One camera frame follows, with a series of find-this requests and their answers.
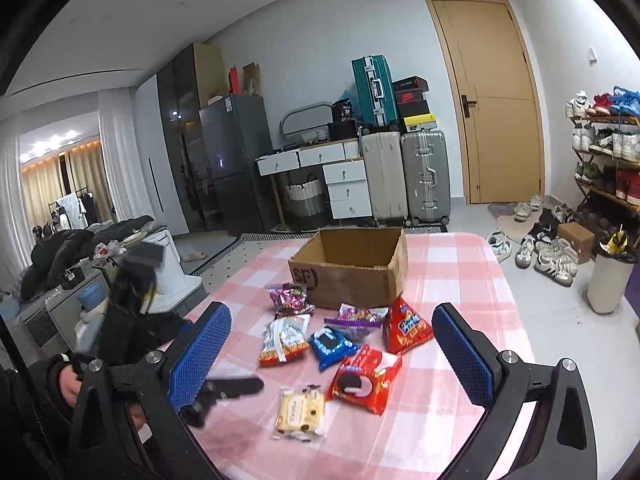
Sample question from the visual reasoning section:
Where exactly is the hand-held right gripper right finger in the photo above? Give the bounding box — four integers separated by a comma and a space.
431, 302, 601, 480

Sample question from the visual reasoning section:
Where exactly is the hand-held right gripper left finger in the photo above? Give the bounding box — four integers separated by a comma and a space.
67, 301, 233, 480

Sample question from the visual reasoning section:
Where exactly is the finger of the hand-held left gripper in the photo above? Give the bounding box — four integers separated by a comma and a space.
181, 394, 221, 429
202, 376, 265, 402

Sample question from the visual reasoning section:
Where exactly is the red chip bag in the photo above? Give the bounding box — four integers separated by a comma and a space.
382, 296, 434, 355

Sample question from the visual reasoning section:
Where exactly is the silver orange snack packet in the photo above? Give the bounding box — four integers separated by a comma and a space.
258, 314, 312, 369

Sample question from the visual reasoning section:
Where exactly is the red cookie packet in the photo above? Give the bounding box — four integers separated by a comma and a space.
327, 344, 404, 416

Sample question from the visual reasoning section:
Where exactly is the blue cookie packet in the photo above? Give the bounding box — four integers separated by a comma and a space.
308, 327, 361, 372

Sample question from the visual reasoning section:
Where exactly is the brown cardboard box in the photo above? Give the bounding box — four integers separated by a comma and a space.
289, 228, 409, 311

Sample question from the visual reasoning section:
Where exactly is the person's left forearm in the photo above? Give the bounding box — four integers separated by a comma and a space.
0, 354, 76, 480

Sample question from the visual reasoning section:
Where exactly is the person's left hand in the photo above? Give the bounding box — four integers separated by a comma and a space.
59, 371, 85, 408

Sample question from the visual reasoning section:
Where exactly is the white appliance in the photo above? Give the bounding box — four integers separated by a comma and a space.
144, 230, 205, 314

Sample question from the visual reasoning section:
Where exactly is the yellow cracker packet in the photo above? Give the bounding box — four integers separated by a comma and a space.
273, 385, 326, 442

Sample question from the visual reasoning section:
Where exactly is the pink checkered tablecloth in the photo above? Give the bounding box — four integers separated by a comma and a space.
190, 231, 538, 480

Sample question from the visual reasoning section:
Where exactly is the black jacket pile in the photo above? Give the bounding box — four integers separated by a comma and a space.
19, 214, 156, 302

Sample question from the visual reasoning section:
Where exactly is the purple candy packet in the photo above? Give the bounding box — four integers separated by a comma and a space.
324, 303, 390, 329
266, 283, 316, 319

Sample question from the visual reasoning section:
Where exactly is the pile of loose sneakers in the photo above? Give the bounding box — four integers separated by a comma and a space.
487, 194, 581, 287

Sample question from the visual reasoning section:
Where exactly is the clothes rack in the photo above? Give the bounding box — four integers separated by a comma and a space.
47, 187, 102, 232

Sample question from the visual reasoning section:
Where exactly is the grey door mat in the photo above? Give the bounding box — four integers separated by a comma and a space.
487, 201, 544, 234

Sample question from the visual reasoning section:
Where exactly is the small cardboard box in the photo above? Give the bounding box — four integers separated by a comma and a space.
557, 221, 596, 264

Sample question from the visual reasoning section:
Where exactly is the white trash can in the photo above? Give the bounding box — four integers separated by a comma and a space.
587, 230, 640, 315

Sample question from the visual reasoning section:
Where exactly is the beige curtain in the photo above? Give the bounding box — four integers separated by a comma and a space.
19, 147, 112, 233

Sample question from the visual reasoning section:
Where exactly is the white curtain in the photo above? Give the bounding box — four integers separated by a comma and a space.
97, 87, 147, 222

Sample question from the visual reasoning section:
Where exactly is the silver suitcase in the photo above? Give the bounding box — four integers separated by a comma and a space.
400, 128, 451, 227

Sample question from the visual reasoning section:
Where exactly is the grey laundry basket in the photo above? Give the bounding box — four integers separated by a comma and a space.
284, 173, 329, 231

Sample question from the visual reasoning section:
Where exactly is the beige suitcase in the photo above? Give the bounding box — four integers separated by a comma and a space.
359, 131, 409, 227

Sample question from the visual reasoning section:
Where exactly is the grey refrigerator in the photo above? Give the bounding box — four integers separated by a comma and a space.
198, 93, 279, 236

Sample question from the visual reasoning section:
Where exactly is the black glass cabinet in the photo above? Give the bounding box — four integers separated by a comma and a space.
157, 42, 212, 234

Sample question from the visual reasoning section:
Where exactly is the white desk with drawers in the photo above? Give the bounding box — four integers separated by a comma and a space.
255, 139, 374, 221

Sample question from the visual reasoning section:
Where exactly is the yellow black shoe box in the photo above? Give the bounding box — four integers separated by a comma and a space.
401, 113, 437, 133

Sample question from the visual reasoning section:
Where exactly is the wooden door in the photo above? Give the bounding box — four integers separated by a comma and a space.
424, 0, 546, 205

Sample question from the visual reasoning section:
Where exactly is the red black shoe box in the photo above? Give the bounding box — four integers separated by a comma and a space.
394, 89, 431, 117

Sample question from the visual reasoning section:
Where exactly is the shoe rack with shoes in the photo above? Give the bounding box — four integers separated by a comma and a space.
565, 86, 640, 211

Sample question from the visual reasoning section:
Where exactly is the oval mirror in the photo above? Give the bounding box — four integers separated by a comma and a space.
278, 102, 335, 139

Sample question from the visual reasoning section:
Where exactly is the tall cardboard box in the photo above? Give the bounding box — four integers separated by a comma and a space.
193, 42, 229, 109

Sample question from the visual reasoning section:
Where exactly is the black bag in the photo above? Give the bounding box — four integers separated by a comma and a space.
330, 99, 359, 124

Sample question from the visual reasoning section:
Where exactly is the teal suitcase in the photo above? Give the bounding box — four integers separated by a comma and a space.
351, 54, 401, 129

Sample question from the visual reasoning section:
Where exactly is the brown paper bag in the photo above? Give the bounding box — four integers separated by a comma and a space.
242, 62, 262, 96

